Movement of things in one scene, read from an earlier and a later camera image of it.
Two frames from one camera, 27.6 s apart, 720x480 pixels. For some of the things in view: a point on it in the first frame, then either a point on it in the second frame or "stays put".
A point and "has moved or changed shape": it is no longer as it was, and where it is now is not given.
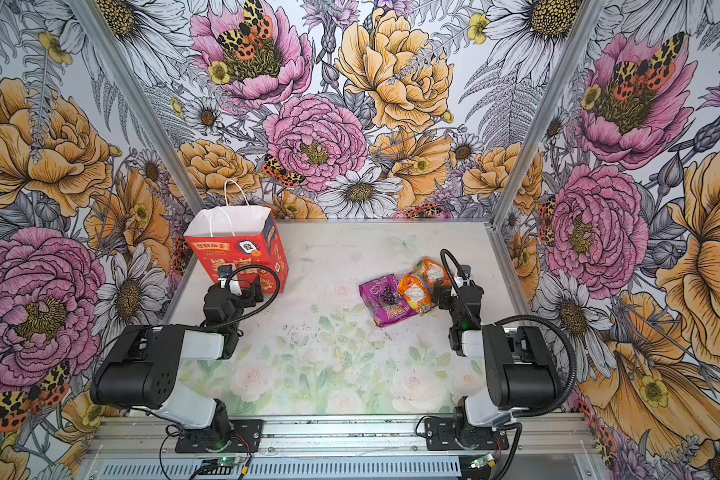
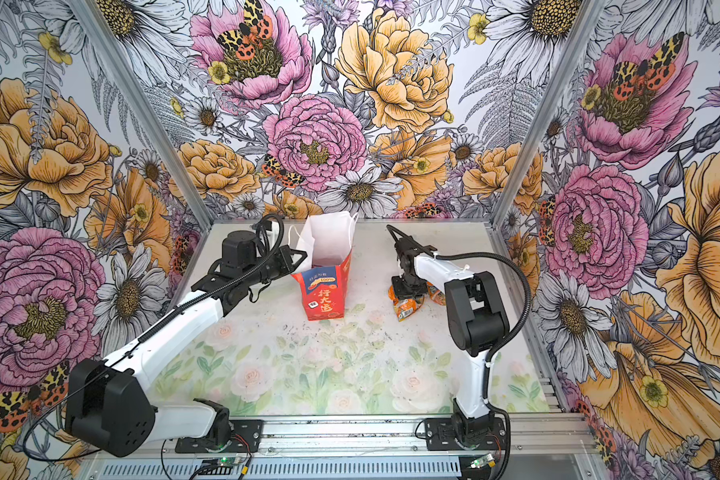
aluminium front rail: (533, 438) stays put
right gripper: (445, 295) → (402, 294)
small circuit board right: (479, 462) stays put
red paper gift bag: (243, 237) → (327, 238)
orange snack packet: (416, 294) has moved or changed shape
